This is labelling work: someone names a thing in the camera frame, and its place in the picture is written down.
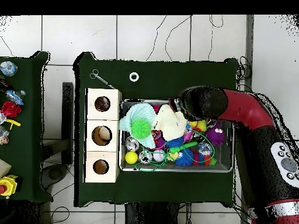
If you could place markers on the purple spiky monster toy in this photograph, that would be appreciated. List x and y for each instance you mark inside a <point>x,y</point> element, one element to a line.
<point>216,135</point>

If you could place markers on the mint green knitted cloth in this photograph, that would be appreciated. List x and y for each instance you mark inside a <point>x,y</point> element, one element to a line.
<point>140,112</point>

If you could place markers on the blue spiky ball with eyes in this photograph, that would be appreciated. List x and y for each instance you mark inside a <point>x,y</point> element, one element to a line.
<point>184,159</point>

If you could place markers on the blue spiky rubber ball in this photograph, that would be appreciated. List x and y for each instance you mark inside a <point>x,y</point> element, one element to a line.
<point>175,142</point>

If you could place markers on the wooden box with three holes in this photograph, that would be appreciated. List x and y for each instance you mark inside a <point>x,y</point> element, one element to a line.
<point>115,140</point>

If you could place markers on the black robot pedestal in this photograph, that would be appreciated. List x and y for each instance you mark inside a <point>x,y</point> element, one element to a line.
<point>151,214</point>

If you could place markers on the crushed bottle with blue label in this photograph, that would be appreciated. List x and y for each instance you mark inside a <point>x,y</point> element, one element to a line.
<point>15,96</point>

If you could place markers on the striped spiky caterpillar toy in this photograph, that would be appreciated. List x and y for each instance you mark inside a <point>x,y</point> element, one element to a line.
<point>206,161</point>

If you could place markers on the clear plastic packet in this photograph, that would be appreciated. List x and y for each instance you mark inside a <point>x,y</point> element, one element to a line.
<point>3,135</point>

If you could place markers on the beige foam block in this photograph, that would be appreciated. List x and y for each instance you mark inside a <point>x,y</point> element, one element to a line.
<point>3,166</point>

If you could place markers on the red cloth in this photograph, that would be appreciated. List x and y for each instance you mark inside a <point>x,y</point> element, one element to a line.
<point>10,109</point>

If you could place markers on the green spiky rubber ball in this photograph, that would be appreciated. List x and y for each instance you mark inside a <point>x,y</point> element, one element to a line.
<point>140,129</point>

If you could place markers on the yellow emergency stop button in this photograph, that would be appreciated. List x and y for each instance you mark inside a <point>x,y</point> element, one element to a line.
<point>7,185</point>

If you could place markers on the cream knitted cloth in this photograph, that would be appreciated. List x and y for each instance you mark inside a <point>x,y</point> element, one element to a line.
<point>170,123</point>

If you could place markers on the metal scissors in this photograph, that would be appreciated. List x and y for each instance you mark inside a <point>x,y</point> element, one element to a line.
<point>100,78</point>

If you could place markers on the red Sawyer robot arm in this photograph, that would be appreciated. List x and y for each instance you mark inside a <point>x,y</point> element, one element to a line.
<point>245,109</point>

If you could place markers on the white toy baseball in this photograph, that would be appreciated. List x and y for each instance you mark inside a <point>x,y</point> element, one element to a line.
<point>158,155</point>

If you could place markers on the yellow plastic toy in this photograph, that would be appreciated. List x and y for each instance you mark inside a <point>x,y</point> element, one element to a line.
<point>12,123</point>

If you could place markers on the crushed clear plastic bottle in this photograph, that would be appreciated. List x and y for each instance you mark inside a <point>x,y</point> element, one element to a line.
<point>8,68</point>

